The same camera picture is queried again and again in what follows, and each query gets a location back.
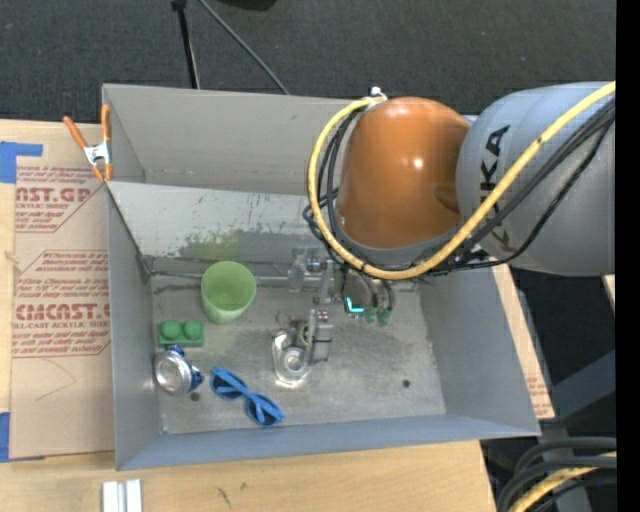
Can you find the grey metal bin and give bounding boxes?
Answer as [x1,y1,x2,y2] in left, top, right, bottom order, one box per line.
[101,83,543,472]

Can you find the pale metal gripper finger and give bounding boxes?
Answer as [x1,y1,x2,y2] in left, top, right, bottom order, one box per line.
[287,248,335,305]
[308,308,335,365]

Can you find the light green plastic cup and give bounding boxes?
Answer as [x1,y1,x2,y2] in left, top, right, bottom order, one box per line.
[201,260,258,325]

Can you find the green toy brick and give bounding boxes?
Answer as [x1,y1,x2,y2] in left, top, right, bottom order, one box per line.
[157,319,206,349]

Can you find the blue sunglasses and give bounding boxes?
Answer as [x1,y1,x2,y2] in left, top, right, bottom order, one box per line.
[209,366,286,428]

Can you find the clear glass thing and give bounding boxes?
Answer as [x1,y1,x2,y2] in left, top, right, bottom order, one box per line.
[271,324,311,387]

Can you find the brown cardboard board, red print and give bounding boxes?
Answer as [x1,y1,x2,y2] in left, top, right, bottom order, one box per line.
[0,118,556,464]

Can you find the silver and blue can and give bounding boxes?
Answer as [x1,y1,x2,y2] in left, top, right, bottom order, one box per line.
[153,344,204,397]

